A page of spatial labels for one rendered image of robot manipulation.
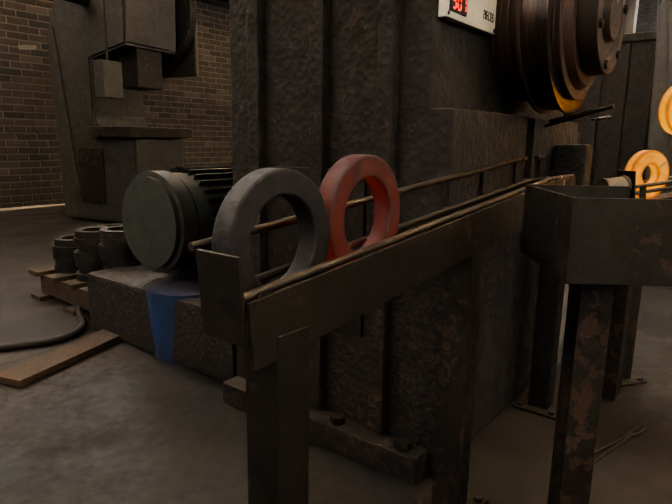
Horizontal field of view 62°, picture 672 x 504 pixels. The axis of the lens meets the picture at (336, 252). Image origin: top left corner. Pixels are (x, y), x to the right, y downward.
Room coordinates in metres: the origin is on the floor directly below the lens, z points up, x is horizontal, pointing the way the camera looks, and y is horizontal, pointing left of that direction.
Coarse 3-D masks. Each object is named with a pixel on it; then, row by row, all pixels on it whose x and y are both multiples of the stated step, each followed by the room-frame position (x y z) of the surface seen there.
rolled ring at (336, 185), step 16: (352, 160) 0.81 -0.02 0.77; (368, 160) 0.84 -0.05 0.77; (336, 176) 0.79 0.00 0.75; (352, 176) 0.81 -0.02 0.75; (368, 176) 0.84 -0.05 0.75; (384, 176) 0.87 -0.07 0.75; (320, 192) 0.79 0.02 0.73; (336, 192) 0.78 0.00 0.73; (384, 192) 0.88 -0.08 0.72; (336, 208) 0.78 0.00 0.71; (384, 208) 0.89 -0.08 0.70; (336, 224) 0.78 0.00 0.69; (384, 224) 0.89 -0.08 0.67; (336, 240) 0.78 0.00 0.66; (368, 240) 0.89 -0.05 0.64; (336, 256) 0.78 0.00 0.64
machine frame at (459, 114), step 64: (256, 0) 1.54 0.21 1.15; (320, 0) 1.41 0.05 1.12; (384, 0) 1.30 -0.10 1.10; (256, 64) 1.54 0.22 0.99; (320, 64) 1.41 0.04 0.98; (384, 64) 1.30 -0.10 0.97; (448, 64) 1.31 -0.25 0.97; (256, 128) 1.54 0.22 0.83; (320, 128) 1.41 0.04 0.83; (384, 128) 1.29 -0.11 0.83; (448, 128) 1.23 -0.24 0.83; (512, 128) 1.49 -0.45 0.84; (576, 128) 1.96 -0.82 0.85; (448, 192) 1.22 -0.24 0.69; (256, 256) 1.55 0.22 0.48; (512, 256) 1.55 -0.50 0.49; (384, 320) 1.28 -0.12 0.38; (512, 320) 1.58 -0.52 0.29; (320, 384) 1.41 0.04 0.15; (384, 384) 1.29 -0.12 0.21; (512, 384) 1.62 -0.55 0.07; (384, 448) 1.24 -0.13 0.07
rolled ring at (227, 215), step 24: (264, 168) 0.70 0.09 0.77; (240, 192) 0.65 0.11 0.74; (264, 192) 0.67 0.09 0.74; (288, 192) 0.70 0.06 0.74; (312, 192) 0.74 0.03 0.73; (240, 216) 0.63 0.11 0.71; (312, 216) 0.74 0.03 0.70; (216, 240) 0.64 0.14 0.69; (240, 240) 0.63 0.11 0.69; (312, 240) 0.74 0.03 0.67; (312, 264) 0.74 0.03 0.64
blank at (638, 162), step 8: (640, 152) 1.82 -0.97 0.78; (648, 152) 1.81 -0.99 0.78; (656, 152) 1.82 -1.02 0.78; (632, 160) 1.81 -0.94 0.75; (640, 160) 1.80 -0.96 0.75; (648, 160) 1.81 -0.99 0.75; (656, 160) 1.82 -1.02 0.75; (664, 160) 1.83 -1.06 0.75; (632, 168) 1.79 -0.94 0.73; (640, 168) 1.80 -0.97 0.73; (656, 168) 1.83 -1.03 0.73; (664, 168) 1.83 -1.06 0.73; (640, 176) 1.80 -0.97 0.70; (656, 176) 1.83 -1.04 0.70; (664, 176) 1.83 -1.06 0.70; (656, 192) 1.82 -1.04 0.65
